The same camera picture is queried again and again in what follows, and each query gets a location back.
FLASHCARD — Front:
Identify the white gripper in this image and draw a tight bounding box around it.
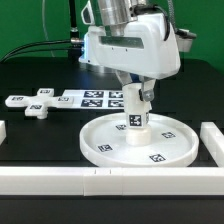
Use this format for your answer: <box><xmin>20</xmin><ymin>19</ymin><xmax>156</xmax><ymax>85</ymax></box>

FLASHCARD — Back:
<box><xmin>87</xmin><ymin>13</ymin><xmax>180</xmax><ymax>102</ymax></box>

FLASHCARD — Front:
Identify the white round table top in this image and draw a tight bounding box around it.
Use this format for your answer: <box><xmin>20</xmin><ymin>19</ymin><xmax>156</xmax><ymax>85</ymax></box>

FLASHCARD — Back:
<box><xmin>80</xmin><ymin>113</ymin><xmax>199</xmax><ymax>168</ymax></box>

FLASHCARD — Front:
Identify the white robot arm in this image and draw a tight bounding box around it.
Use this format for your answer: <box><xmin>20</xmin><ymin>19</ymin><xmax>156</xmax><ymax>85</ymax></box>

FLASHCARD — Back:
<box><xmin>79</xmin><ymin>0</ymin><xmax>180</xmax><ymax>102</ymax></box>

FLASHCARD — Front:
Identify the white marker sheet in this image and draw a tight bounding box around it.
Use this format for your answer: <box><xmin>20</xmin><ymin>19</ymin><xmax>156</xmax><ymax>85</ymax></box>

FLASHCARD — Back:
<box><xmin>63</xmin><ymin>90</ymin><xmax>124</xmax><ymax>109</ymax></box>

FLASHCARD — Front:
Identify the white cross-shaped table base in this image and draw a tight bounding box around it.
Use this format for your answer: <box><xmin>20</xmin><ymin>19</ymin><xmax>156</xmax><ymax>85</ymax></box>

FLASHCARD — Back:
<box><xmin>5</xmin><ymin>88</ymin><xmax>74</xmax><ymax>119</ymax></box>

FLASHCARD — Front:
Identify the black cable with connector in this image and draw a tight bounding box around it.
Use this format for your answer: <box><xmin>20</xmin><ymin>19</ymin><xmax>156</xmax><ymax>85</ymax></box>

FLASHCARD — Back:
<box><xmin>0</xmin><ymin>37</ymin><xmax>85</xmax><ymax>64</ymax></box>

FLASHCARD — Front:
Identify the black vertical cable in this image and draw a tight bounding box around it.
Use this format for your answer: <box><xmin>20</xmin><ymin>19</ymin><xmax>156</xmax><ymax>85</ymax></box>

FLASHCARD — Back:
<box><xmin>68</xmin><ymin>0</ymin><xmax>80</xmax><ymax>38</ymax></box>

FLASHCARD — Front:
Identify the white right fence rail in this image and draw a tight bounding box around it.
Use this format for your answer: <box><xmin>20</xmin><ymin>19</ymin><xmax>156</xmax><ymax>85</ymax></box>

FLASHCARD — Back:
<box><xmin>200</xmin><ymin>122</ymin><xmax>224</xmax><ymax>168</ymax></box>

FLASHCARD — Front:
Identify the white fence rail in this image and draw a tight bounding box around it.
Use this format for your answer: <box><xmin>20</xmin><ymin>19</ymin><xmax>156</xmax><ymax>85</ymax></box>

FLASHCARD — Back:
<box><xmin>200</xmin><ymin>122</ymin><xmax>224</xmax><ymax>168</ymax></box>
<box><xmin>0</xmin><ymin>167</ymin><xmax>224</xmax><ymax>196</ymax></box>
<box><xmin>0</xmin><ymin>120</ymin><xmax>6</xmax><ymax>145</ymax></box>

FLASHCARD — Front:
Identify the thin white cable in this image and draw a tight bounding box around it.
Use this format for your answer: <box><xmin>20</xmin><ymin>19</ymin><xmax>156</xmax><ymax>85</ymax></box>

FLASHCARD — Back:
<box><xmin>41</xmin><ymin>0</ymin><xmax>55</xmax><ymax>58</ymax></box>

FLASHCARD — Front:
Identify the white left fence rail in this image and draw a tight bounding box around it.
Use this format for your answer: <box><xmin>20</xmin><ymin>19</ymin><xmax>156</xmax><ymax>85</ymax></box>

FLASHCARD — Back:
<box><xmin>0</xmin><ymin>120</ymin><xmax>6</xmax><ymax>145</ymax></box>

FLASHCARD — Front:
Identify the white front fence rail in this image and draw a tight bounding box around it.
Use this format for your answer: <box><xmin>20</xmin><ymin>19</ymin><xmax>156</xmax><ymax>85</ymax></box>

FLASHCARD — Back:
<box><xmin>0</xmin><ymin>167</ymin><xmax>224</xmax><ymax>196</ymax></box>

